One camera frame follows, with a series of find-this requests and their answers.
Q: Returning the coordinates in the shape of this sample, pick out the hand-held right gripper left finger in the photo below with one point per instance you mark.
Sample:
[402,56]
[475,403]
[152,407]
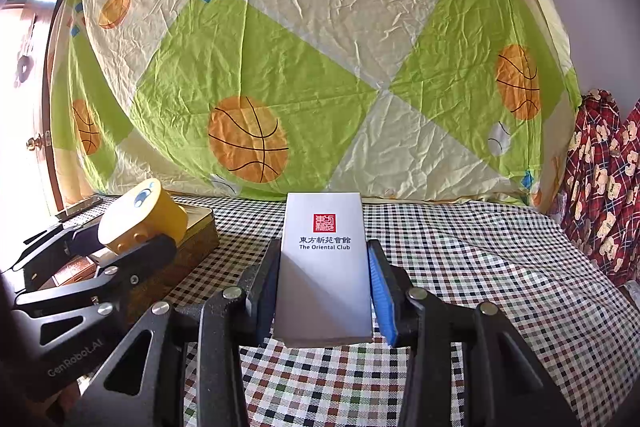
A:
[270,287]

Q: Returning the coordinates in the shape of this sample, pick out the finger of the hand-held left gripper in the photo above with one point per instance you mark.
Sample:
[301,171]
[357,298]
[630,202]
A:
[82,239]
[145,252]

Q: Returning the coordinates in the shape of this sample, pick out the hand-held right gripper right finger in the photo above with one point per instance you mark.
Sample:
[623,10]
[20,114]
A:
[382,297]

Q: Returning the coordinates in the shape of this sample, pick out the yellow face box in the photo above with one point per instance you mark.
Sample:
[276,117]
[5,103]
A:
[160,217]

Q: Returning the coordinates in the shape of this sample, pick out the white rectangular box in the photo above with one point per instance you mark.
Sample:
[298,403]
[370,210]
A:
[320,287]

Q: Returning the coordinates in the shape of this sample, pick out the gold metal tin box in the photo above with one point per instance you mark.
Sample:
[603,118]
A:
[195,237]

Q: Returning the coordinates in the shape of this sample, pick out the brown translucent compact case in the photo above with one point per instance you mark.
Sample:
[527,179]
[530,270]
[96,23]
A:
[75,272]

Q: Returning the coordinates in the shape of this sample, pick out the checkered tablecloth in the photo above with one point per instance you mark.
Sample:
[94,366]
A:
[475,257]

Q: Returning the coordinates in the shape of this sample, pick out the wooden door with brass knob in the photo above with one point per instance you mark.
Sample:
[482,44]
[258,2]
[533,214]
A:
[36,140]

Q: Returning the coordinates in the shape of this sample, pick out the green cream ball-print bedsheet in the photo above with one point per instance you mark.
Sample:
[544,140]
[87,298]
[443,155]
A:
[350,57]

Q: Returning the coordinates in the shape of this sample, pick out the red plaid bear-print cloth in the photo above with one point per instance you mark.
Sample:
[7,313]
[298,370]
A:
[605,187]

